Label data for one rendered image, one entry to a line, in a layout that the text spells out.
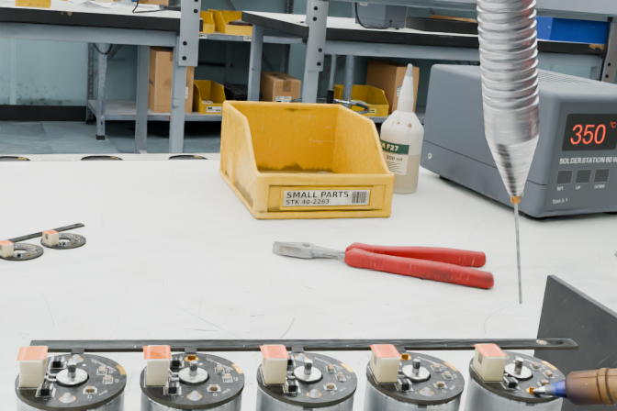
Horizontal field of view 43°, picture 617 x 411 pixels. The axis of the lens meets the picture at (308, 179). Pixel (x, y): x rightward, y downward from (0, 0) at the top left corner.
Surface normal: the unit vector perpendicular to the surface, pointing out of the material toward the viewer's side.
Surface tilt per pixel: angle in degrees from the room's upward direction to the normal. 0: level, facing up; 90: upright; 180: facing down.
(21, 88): 90
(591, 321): 90
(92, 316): 0
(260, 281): 0
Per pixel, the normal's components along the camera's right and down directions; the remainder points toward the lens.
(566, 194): 0.44, 0.26
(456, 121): -0.90, 0.04
